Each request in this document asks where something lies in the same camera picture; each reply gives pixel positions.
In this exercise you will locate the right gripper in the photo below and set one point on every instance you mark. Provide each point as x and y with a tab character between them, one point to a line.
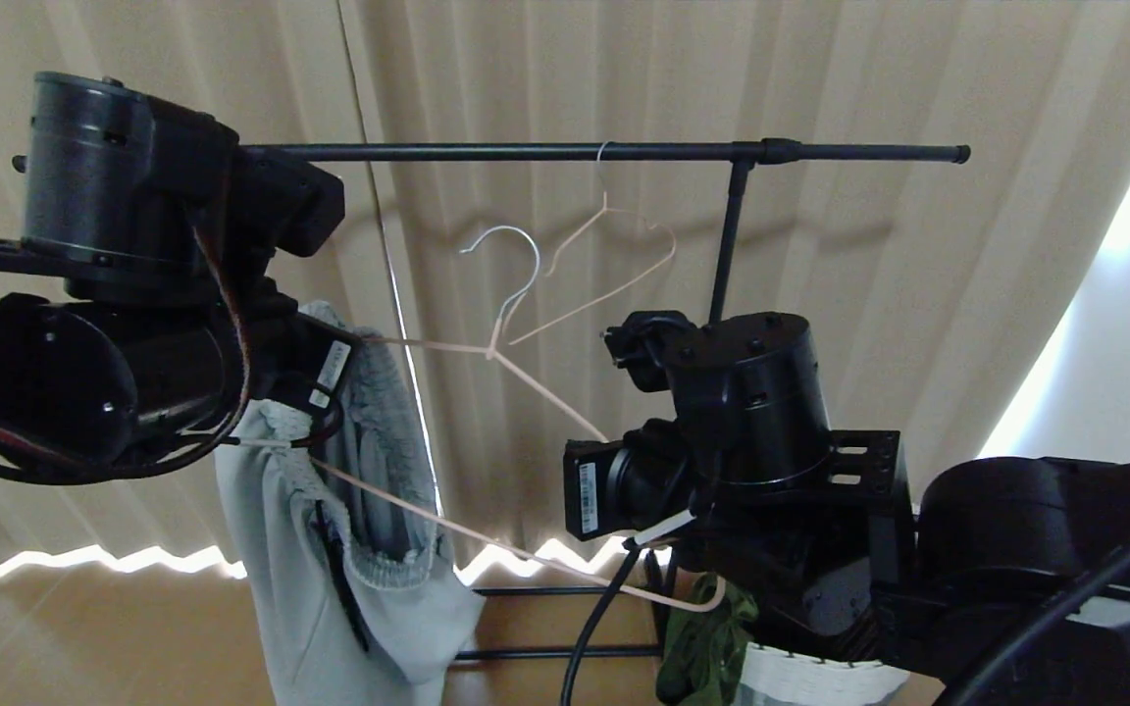
609	490

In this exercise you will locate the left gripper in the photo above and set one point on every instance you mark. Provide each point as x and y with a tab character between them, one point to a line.
84	382

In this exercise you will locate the pink clothes hanger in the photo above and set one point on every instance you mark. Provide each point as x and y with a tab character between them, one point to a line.
493	351
604	201

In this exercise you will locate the pale grey shorts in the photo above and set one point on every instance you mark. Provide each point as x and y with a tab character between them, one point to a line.
271	588

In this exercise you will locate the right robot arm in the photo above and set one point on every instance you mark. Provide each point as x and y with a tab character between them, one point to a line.
751	402

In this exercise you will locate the white laundry basket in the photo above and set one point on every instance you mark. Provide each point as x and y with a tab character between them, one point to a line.
820	681

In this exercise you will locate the black clothes rack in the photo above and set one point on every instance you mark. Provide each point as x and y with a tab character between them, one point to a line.
526	152

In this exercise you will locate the green garment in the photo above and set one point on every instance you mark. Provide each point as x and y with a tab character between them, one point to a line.
702	657

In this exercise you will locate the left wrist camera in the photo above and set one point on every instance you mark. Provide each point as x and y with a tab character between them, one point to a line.
290	201

